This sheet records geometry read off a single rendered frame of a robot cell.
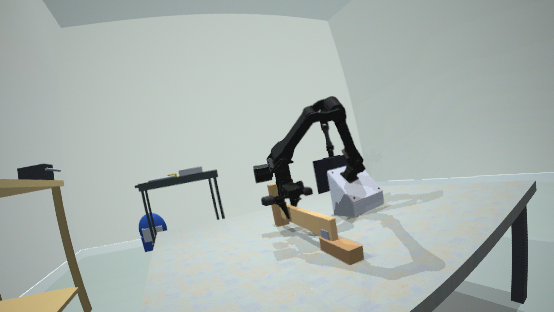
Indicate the long tan wooden rail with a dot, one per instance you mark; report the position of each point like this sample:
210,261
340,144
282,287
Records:
312,221

